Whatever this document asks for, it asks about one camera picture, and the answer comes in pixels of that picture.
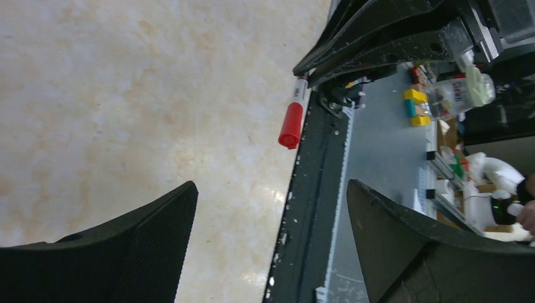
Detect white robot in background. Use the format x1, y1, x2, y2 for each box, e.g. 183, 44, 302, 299
462, 152, 534, 246

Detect clear plastic bottle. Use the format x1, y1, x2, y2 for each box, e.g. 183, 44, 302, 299
425, 65, 496, 120

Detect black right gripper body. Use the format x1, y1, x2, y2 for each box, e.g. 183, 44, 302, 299
457, 1, 534, 63

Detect yellow teal toy blocks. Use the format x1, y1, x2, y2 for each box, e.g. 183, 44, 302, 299
403, 88, 432, 127

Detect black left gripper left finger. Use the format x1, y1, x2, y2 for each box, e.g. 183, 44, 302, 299
1, 181, 198, 302

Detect red white marker pen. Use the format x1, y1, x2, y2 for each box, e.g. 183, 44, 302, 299
291, 75, 308, 104

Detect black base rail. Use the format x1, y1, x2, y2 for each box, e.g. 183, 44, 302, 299
262, 92, 348, 302

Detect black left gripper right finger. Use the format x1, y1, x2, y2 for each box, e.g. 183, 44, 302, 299
346, 180, 534, 302

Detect red marker cap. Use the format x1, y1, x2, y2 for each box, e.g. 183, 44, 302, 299
278, 102, 303, 150

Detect bystander hand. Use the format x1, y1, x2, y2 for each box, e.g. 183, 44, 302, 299
517, 201, 535, 237

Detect grey cable duct strip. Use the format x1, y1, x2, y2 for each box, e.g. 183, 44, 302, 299
315, 107, 355, 303

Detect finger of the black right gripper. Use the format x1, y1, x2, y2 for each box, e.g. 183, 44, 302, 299
293, 1, 459, 76
309, 18, 473, 86

